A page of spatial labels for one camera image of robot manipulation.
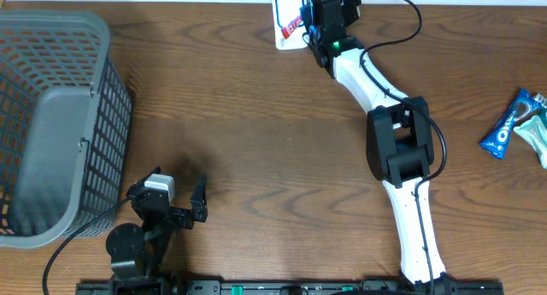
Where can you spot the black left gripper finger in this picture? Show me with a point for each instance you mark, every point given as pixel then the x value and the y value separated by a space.
pixel 156 170
pixel 198 197

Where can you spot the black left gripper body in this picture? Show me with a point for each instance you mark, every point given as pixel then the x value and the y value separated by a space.
pixel 177 219

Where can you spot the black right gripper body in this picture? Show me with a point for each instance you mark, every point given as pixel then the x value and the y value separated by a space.
pixel 307 11

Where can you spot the red Nescafe stick sachet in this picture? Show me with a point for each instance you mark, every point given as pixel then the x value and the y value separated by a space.
pixel 291 27

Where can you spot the blue Oreo cookie pack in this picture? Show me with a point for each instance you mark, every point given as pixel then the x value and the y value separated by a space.
pixel 497 140

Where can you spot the teal mouthwash bottle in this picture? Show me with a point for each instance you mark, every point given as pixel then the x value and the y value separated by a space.
pixel 541 100

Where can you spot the mint green wipes pack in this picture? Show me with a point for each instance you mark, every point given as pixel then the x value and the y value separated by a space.
pixel 533 131

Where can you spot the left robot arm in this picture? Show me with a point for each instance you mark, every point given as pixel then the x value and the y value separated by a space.
pixel 137 251

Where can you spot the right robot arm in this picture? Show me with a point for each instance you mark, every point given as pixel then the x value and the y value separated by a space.
pixel 399 146

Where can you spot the white barcode scanner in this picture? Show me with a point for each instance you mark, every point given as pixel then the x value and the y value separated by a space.
pixel 285 11

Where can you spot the grey plastic basket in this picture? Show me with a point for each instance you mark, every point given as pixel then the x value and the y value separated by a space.
pixel 65 122

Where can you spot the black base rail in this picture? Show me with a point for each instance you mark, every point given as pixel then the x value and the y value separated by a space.
pixel 441 286

